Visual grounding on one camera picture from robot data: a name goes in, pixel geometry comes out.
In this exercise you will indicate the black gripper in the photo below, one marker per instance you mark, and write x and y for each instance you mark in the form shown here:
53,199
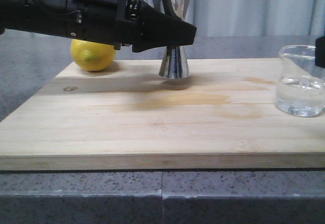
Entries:
120,22

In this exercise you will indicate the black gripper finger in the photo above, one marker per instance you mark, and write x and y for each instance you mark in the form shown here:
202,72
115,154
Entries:
320,52

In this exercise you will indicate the steel cocktail jigger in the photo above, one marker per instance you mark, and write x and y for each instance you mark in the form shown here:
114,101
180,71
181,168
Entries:
174,64

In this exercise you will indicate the clear glass beaker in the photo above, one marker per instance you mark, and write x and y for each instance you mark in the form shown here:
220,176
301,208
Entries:
300,88

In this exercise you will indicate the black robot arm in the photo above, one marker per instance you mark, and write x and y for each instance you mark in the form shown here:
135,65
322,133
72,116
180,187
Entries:
36,16

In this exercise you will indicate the yellow lemon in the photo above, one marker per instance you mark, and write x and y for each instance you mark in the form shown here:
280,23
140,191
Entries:
91,56

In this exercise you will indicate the wooden cutting board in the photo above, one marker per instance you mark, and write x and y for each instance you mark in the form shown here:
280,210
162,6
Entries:
222,117

